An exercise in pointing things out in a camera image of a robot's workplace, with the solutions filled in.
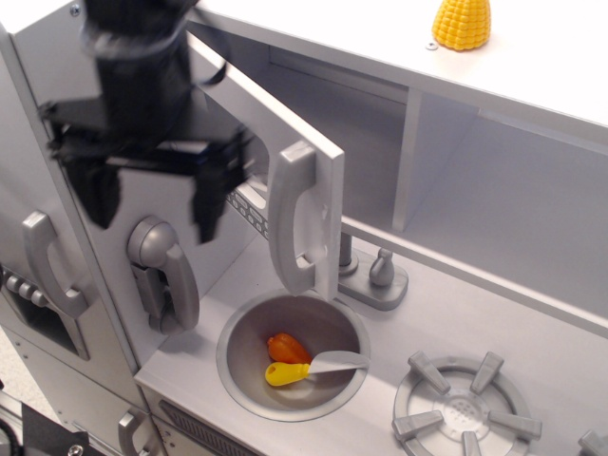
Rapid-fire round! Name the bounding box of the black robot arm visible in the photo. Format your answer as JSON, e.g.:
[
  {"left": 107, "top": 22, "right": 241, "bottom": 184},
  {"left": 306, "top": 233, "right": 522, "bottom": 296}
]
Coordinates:
[{"left": 39, "top": 1, "right": 249, "bottom": 242}]

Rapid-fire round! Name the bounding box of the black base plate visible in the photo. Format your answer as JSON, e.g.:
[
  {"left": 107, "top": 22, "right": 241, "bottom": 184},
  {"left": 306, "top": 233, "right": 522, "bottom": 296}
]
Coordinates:
[{"left": 1, "top": 384, "right": 100, "bottom": 456}]

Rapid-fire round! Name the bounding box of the yellow handled toy knife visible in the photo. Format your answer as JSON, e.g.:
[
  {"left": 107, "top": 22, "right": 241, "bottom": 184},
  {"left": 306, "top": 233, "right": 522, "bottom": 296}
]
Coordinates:
[{"left": 264, "top": 351, "right": 371, "bottom": 387}]

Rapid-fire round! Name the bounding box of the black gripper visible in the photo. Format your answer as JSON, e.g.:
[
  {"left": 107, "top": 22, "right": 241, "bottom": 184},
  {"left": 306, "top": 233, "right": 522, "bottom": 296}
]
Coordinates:
[{"left": 40, "top": 45, "right": 251, "bottom": 243}]

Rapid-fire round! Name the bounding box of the orange toy pepper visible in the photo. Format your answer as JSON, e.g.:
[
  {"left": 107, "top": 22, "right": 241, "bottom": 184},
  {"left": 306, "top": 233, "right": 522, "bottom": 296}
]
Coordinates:
[{"left": 266, "top": 332, "right": 313, "bottom": 364}]

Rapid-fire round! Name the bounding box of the grey toy wall phone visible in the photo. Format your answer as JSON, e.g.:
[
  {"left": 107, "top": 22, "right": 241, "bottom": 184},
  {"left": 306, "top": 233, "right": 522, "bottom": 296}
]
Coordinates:
[{"left": 126, "top": 216, "right": 200, "bottom": 335}]

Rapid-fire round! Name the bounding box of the grey fridge door handle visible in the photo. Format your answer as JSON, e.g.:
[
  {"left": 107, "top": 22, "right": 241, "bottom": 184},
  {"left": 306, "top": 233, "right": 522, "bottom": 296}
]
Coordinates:
[{"left": 22, "top": 211, "right": 88, "bottom": 319}]

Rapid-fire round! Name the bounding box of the grey toy sink bowl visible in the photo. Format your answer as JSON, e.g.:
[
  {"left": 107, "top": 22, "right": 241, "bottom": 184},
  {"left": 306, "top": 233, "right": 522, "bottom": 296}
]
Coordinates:
[{"left": 217, "top": 291, "right": 371, "bottom": 422}]

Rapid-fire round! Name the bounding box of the white toy microwave door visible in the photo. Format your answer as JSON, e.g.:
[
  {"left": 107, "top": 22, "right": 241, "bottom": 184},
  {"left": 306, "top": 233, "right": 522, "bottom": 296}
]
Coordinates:
[{"left": 182, "top": 18, "right": 346, "bottom": 301}]

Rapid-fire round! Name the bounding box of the grey toy faucet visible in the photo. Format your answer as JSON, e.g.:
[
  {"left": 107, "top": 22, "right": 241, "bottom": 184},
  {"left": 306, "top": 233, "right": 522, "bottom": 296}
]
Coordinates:
[{"left": 338, "top": 234, "right": 409, "bottom": 312}]

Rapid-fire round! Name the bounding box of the white toy kitchen cabinet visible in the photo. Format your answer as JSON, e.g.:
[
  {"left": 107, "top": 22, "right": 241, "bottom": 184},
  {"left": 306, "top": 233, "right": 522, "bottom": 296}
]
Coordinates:
[{"left": 1, "top": 1, "right": 607, "bottom": 455}]

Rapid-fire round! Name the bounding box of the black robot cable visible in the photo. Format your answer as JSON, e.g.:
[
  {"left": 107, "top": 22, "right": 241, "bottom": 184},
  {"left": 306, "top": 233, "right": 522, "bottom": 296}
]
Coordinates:
[{"left": 192, "top": 42, "right": 229, "bottom": 89}]

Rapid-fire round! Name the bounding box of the yellow toy corn cob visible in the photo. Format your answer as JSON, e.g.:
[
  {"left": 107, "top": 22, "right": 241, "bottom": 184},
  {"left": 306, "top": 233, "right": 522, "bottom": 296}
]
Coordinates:
[{"left": 431, "top": 0, "right": 491, "bottom": 51}]

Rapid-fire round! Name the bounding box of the grey toy stove burner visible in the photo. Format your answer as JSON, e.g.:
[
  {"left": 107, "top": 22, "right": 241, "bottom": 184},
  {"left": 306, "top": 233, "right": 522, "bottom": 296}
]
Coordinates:
[{"left": 392, "top": 351, "right": 542, "bottom": 455}]

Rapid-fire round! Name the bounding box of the grey oven door handle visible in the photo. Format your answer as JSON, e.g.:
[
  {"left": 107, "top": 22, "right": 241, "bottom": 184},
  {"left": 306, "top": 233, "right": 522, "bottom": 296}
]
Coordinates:
[{"left": 118, "top": 411, "right": 150, "bottom": 456}]

